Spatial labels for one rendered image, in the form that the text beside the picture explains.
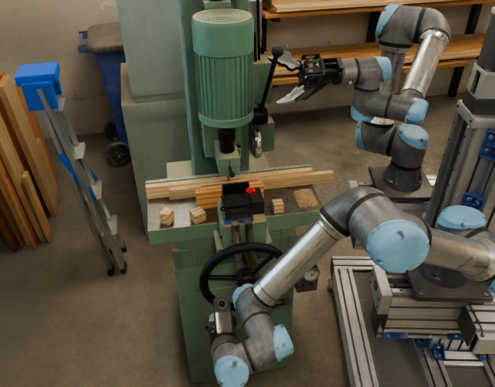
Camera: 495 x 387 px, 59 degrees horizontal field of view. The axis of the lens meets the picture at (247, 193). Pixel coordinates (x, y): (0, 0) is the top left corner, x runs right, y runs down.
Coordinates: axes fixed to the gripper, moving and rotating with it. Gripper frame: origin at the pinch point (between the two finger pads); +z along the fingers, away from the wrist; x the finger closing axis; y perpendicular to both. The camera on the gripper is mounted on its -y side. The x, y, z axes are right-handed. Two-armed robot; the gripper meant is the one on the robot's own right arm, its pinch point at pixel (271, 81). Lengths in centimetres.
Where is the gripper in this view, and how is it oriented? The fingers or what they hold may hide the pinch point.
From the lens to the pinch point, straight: 132.2
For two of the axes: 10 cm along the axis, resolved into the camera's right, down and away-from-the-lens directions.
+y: 1.1, -3.1, -9.5
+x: 1.5, 9.5, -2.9
